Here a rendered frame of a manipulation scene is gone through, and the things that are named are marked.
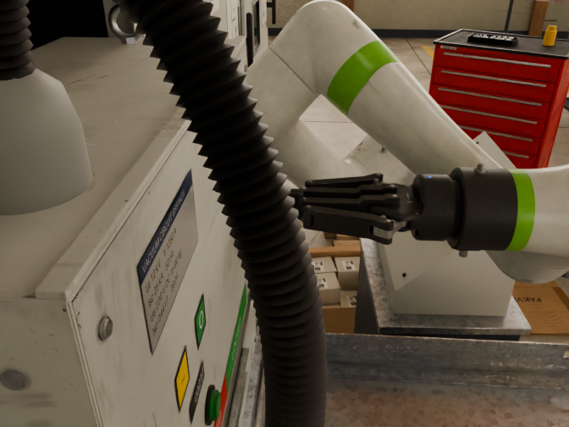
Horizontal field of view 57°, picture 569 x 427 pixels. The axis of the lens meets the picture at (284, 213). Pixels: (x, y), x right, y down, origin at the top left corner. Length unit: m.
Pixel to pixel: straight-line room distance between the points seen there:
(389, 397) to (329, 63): 0.53
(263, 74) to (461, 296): 0.66
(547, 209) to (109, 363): 0.47
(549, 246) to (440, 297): 0.60
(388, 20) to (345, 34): 7.74
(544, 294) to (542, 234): 2.12
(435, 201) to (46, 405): 0.43
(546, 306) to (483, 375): 1.70
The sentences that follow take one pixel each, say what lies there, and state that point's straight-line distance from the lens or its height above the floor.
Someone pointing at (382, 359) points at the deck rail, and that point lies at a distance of 0.93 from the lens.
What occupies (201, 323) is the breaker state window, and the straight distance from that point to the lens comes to 0.43.
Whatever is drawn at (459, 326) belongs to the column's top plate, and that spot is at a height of 0.75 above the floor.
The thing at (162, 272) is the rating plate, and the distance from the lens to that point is 0.31.
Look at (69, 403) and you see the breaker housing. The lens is 0.24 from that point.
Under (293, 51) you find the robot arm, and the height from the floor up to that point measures 1.34.
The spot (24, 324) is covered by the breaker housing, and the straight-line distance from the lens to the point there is 0.22.
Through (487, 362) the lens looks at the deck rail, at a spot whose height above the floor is 0.87.
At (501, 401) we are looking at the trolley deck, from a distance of 0.94.
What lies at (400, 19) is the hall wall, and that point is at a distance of 8.56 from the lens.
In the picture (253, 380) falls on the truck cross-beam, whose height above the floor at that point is 0.93.
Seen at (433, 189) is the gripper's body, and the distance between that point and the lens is 0.58.
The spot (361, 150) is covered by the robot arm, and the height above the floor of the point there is 1.08.
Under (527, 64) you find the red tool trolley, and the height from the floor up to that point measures 0.87.
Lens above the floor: 1.51
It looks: 29 degrees down
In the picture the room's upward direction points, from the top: straight up
